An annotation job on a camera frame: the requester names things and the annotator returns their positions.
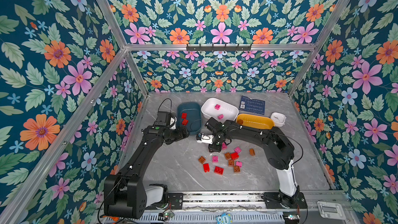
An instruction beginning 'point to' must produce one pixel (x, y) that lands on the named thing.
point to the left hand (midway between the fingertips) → (185, 133)
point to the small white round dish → (279, 118)
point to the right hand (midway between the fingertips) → (214, 143)
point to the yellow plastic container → (255, 121)
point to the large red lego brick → (218, 170)
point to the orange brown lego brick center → (227, 155)
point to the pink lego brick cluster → (215, 158)
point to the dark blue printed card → (252, 106)
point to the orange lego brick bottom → (237, 169)
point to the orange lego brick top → (240, 122)
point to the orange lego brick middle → (230, 163)
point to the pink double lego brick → (224, 146)
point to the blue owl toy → (224, 219)
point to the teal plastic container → (189, 115)
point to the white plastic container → (212, 108)
